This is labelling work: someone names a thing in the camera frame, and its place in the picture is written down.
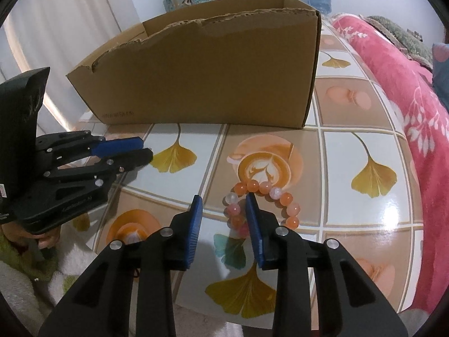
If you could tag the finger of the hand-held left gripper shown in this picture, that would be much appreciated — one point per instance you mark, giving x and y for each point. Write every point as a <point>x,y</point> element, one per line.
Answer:
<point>136,158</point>
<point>119,146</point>

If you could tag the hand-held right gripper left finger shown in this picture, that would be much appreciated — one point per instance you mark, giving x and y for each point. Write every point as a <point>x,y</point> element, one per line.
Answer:
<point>194,231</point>

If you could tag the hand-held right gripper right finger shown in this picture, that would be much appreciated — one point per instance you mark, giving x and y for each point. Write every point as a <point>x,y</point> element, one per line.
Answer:
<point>256,231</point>

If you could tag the brown cardboard box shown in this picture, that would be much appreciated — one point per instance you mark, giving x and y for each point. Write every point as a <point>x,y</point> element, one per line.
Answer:
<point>210,77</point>

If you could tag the person's left hand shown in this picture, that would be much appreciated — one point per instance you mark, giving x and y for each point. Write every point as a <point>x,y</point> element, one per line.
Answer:
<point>47,242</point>

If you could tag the white curtain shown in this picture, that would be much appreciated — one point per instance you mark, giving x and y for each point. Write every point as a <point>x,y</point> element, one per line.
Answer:
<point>70,24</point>

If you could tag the white fluffy blanket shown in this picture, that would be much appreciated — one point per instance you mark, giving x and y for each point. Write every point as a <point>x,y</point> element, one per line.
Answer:
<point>21,288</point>

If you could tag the pink floral blanket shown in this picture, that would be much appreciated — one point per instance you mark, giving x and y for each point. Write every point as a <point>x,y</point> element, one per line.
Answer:
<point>403,63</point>

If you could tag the teal pillow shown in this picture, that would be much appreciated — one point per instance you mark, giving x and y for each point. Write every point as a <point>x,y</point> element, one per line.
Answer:
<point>442,73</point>

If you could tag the grey-green cushion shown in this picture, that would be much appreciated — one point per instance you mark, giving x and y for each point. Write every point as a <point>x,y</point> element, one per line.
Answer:
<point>403,35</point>

